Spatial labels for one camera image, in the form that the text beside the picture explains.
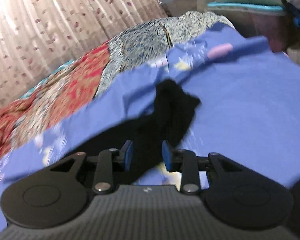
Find black pants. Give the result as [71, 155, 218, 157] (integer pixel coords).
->
[70, 80, 200, 184]

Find blue printed bed sheet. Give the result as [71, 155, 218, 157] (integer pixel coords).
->
[0, 23, 300, 239]

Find red floral patchwork blanket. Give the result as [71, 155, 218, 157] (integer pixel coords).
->
[0, 11, 230, 160]

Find clear storage box teal lid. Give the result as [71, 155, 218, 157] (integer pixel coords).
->
[207, 2, 290, 52]

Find beige floral curtain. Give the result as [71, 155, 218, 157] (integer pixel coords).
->
[0, 0, 165, 109]

